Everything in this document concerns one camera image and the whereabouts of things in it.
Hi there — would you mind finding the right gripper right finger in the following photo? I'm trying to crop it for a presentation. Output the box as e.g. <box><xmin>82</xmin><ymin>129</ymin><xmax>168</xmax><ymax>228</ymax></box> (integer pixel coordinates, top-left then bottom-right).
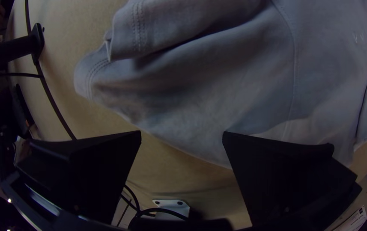
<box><xmin>222</xmin><ymin>130</ymin><xmax>363</xmax><ymax>228</ymax></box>

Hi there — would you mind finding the grey t-shirt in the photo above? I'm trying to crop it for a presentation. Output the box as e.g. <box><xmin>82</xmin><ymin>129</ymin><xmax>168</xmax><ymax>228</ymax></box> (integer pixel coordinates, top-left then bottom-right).
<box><xmin>73</xmin><ymin>0</ymin><xmax>367</xmax><ymax>170</ymax></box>

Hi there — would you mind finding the black cable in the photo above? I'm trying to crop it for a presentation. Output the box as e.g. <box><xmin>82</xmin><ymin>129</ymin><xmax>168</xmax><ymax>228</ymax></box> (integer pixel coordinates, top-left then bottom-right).
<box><xmin>116</xmin><ymin>184</ymin><xmax>190</xmax><ymax>227</ymax></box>
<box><xmin>24</xmin><ymin>0</ymin><xmax>77</xmax><ymax>141</ymax></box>

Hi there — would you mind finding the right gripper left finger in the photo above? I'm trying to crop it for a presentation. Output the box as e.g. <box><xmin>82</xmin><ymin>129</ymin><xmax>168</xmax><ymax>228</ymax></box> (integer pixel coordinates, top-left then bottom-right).
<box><xmin>14</xmin><ymin>130</ymin><xmax>143</xmax><ymax>225</ymax></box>

